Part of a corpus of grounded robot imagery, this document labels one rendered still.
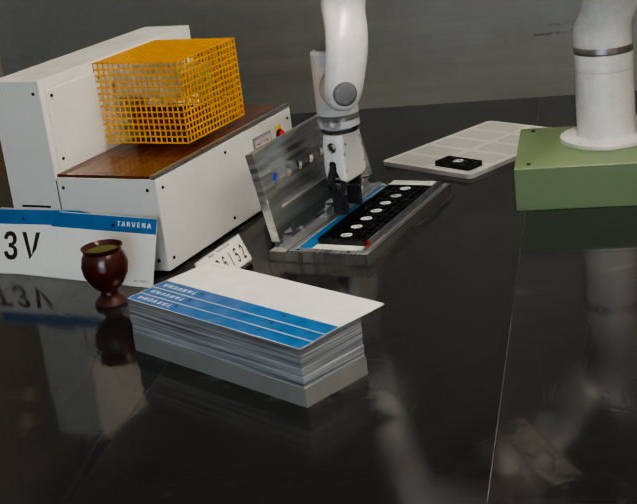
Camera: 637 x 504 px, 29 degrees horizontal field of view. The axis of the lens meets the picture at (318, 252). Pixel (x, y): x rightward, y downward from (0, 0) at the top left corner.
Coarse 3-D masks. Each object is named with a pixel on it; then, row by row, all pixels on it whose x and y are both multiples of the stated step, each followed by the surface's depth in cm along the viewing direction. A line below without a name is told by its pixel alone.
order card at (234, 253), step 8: (232, 240) 235; (240, 240) 237; (216, 248) 231; (224, 248) 233; (232, 248) 235; (240, 248) 236; (208, 256) 228; (216, 256) 230; (224, 256) 232; (232, 256) 234; (240, 256) 236; (248, 256) 238; (200, 264) 225; (224, 264) 231; (232, 264) 233; (240, 264) 235
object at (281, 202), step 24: (312, 120) 254; (264, 144) 240; (288, 144) 247; (312, 144) 255; (264, 168) 236; (288, 168) 247; (312, 168) 254; (264, 192) 235; (288, 192) 245; (312, 192) 250; (264, 216) 237; (288, 216) 241; (312, 216) 249
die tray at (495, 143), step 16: (480, 128) 313; (496, 128) 311; (512, 128) 309; (528, 128) 307; (432, 144) 304; (448, 144) 302; (464, 144) 300; (480, 144) 298; (496, 144) 297; (512, 144) 295; (384, 160) 295; (400, 160) 293; (416, 160) 292; (432, 160) 290; (496, 160) 284; (512, 160) 285; (464, 176) 277
